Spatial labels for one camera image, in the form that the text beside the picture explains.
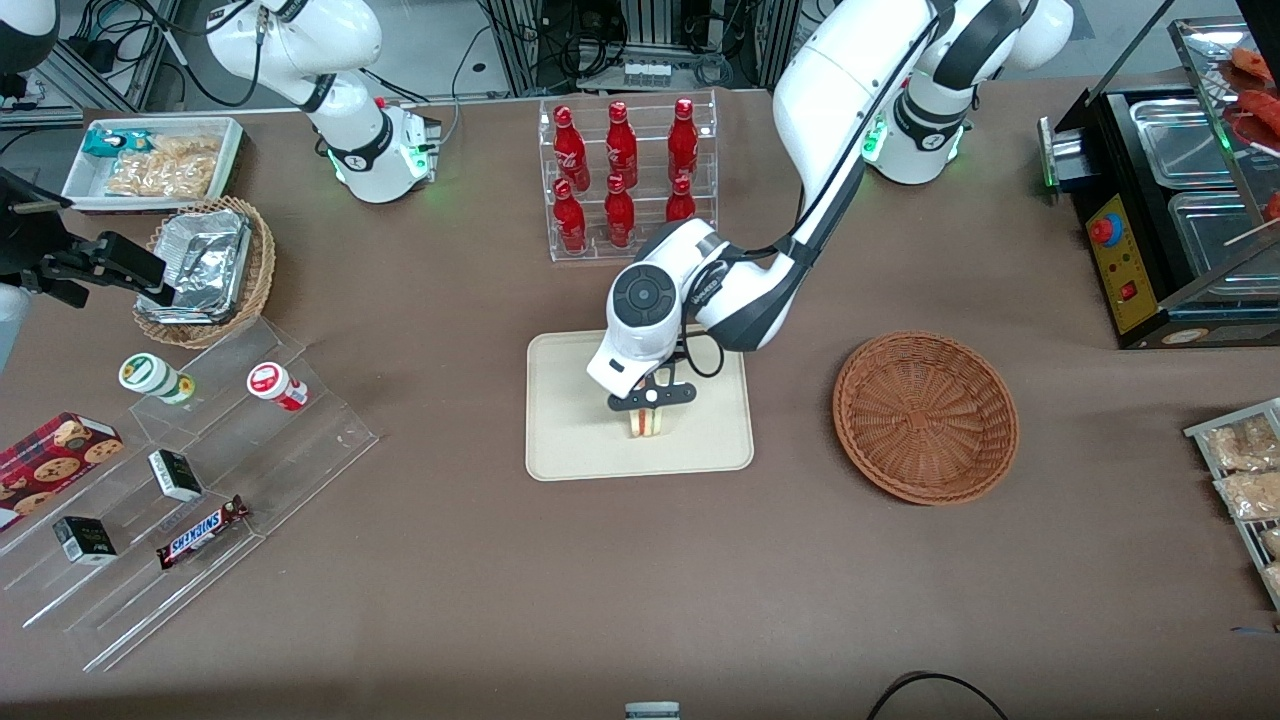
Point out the clear acrylic stepped display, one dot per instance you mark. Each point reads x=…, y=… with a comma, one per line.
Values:
x=290, y=460

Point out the black food warmer appliance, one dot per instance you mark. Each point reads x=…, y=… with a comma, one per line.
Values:
x=1125, y=270

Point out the light tan wicker basket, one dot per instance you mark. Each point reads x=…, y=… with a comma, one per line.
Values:
x=258, y=270

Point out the red sausage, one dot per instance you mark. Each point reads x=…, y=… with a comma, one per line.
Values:
x=1252, y=63
x=1262, y=112

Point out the tray of packaged snacks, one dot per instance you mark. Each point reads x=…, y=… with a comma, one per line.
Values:
x=1215, y=430

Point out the small black box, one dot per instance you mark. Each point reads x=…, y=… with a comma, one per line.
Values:
x=85, y=540
x=175, y=475

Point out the clear bag of pastries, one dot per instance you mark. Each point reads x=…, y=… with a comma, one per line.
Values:
x=1240, y=445
x=1250, y=495
x=1272, y=542
x=1274, y=580

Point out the red cookie box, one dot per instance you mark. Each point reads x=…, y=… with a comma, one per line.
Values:
x=55, y=460

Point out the beige plastic tray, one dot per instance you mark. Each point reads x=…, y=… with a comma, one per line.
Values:
x=570, y=430

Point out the white rectangular snack tray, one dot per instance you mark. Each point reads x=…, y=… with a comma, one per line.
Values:
x=85, y=185

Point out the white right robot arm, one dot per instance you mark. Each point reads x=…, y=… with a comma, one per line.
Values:
x=340, y=110

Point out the green lid cup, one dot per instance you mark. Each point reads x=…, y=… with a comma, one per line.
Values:
x=150, y=375

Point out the steel pan insert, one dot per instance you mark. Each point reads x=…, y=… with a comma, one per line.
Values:
x=1180, y=140
x=1215, y=235

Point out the snickers chocolate bar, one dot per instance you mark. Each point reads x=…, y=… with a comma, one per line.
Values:
x=200, y=532

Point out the silver foil container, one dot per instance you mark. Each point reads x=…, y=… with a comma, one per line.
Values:
x=205, y=260

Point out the clear bag of chips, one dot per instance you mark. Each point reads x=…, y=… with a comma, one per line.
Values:
x=165, y=168

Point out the triangular sandwich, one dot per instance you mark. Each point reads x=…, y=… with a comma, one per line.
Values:
x=648, y=424

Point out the red cola bottle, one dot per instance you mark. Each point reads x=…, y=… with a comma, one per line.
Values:
x=570, y=150
x=680, y=203
x=683, y=140
x=570, y=222
x=619, y=218
x=621, y=145

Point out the round brown wicker basket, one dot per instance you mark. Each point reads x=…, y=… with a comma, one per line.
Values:
x=925, y=420

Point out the red lid cup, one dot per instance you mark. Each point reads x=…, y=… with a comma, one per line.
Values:
x=272, y=383

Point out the teal snack packet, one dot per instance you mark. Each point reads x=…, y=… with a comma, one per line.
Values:
x=105, y=142

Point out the grey device edge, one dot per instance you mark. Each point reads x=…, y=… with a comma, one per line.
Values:
x=652, y=712

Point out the clear acrylic bottle rack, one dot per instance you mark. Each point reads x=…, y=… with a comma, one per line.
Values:
x=600, y=255

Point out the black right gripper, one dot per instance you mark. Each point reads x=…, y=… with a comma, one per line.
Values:
x=30, y=243

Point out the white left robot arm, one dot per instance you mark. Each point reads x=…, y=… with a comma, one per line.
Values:
x=840, y=80

